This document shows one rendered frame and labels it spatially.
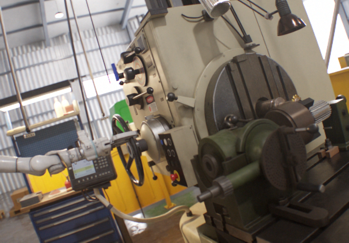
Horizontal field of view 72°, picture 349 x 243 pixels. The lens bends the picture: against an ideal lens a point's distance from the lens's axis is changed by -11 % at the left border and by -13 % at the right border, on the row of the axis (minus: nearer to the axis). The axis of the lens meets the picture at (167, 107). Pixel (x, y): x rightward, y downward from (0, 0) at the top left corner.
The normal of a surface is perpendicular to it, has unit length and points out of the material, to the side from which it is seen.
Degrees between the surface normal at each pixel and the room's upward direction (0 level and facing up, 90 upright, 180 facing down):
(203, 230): 90
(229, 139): 43
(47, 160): 68
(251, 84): 90
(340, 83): 90
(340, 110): 90
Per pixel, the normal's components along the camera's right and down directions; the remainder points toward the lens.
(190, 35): 0.37, -0.13
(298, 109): 0.06, -0.74
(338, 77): -0.88, 0.29
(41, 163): 0.48, -0.51
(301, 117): 0.24, -0.45
